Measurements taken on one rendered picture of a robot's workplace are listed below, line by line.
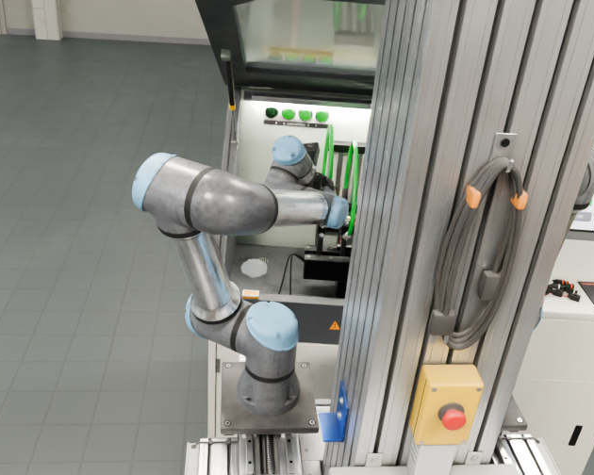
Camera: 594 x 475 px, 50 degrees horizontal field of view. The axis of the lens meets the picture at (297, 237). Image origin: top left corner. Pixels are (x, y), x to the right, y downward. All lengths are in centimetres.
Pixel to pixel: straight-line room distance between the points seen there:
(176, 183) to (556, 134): 62
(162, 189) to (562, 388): 166
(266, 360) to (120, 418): 163
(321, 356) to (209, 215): 113
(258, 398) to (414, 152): 82
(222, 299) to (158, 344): 195
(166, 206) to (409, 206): 47
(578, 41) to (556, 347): 153
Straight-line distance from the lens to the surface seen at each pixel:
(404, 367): 104
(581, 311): 222
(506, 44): 83
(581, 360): 233
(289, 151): 150
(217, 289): 136
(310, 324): 205
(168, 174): 115
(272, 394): 148
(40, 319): 359
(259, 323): 139
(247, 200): 111
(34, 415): 307
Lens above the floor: 212
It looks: 30 degrees down
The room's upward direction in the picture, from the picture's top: 5 degrees clockwise
